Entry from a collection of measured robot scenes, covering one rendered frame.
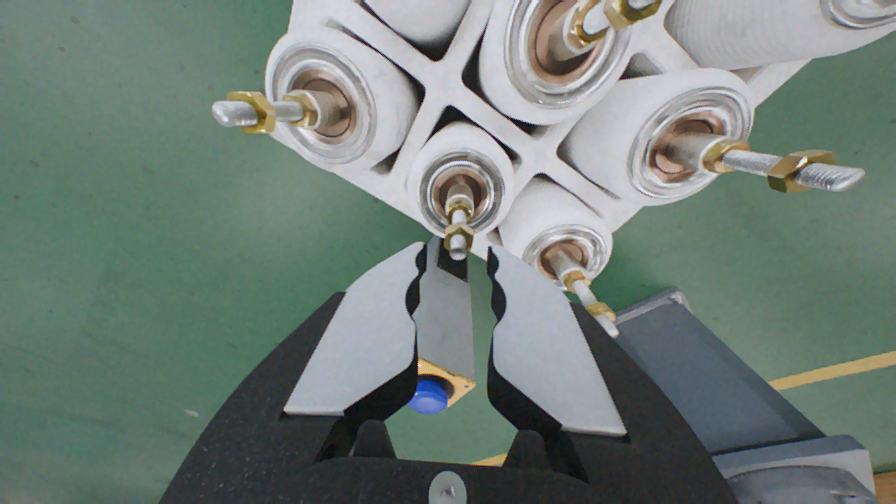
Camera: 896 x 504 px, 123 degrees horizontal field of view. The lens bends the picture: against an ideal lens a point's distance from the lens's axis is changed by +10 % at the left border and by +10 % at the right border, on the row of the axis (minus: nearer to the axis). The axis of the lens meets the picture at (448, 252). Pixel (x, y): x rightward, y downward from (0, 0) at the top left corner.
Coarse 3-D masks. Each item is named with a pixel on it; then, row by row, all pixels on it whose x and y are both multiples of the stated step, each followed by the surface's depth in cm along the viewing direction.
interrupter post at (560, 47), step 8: (584, 0) 12; (568, 16) 12; (560, 24) 13; (568, 24) 12; (552, 32) 14; (560, 32) 13; (552, 40) 14; (560, 40) 13; (568, 40) 13; (552, 48) 15; (560, 48) 14; (568, 48) 13; (576, 48) 13; (584, 48) 13; (552, 56) 15; (560, 56) 15; (568, 56) 14
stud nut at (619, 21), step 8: (608, 0) 9; (616, 0) 9; (624, 0) 9; (608, 8) 9; (616, 8) 9; (624, 8) 9; (632, 8) 9; (648, 8) 9; (656, 8) 9; (608, 16) 9; (616, 16) 9; (624, 16) 9; (632, 16) 9; (640, 16) 9; (648, 16) 9; (616, 24) 9; (624, 24) 9; (632, 24) 9
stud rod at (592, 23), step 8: (632, 0) 8; (640, 0) 8; (648, 0) 8; (656, 0) 8; (592, 8) 11; (600, 8) 10; (640, 8) 9; (592, 16) 11; (600, 16) 10; (584, 24) 12; (592, 24) 11; (600, 24) 11; (608, 24) 10; (592, 32) 12
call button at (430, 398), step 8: (424, 384) 24; (432, 384) 24; (416, 392) 23; (424, 392) 23; (432, 392) 23; (440, 392) 23; (416, 400) 23; (424, 400) 23; (432, 400) 23; (440, 400) 23; (416, 408) 24; (424, 408) 24; (432, 408) 24; (440, 408) 24
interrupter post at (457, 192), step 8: (456, 184) 20; (464, 184) 20; (448, 192) 20; (456, 192) 18; (464, 192) 18; (448, 200) 18; (456, 200) 18; (464, 200) 18; (472, 200) 18; (472, 208) 18
